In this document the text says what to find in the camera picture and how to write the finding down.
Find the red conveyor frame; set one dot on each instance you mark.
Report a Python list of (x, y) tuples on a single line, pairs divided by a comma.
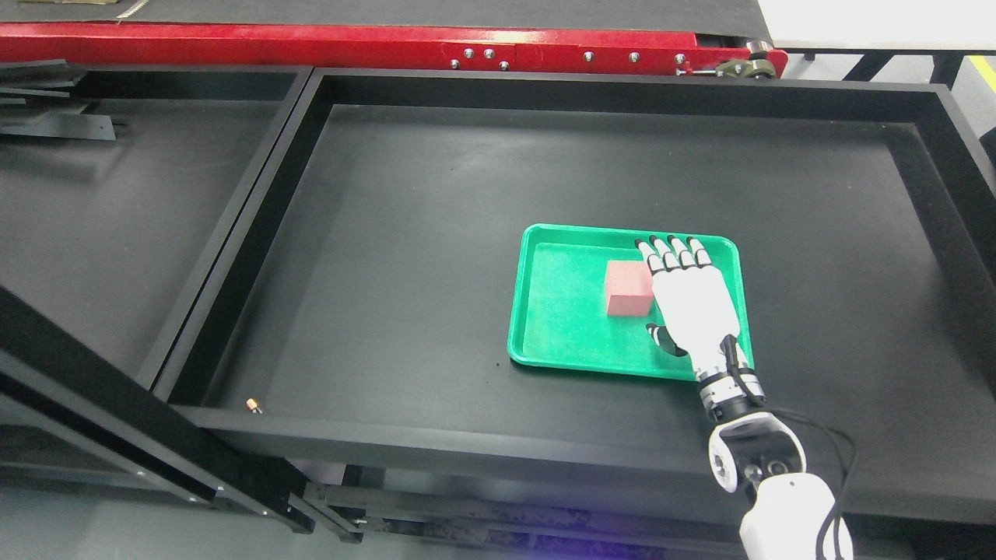
[(624, 52)]

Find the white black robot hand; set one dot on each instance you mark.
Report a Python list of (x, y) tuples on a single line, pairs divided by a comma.
[(696, 306)]

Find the black metal shelf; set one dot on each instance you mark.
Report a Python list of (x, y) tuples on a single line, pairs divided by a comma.
[(110, 231), (418, 283)]

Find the pink block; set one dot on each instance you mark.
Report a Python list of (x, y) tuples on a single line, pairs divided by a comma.
[(628, 291)]

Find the left black metal shelf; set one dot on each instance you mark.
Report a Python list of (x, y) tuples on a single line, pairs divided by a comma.
[(110, 231)]

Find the green tray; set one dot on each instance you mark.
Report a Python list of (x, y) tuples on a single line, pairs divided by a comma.
[(558, 318)]

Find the right black metal shelf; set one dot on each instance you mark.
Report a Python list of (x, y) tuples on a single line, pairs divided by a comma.
[(418, 283)]

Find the white robot forearm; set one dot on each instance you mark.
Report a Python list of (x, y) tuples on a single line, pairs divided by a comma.
[(793, 512)]

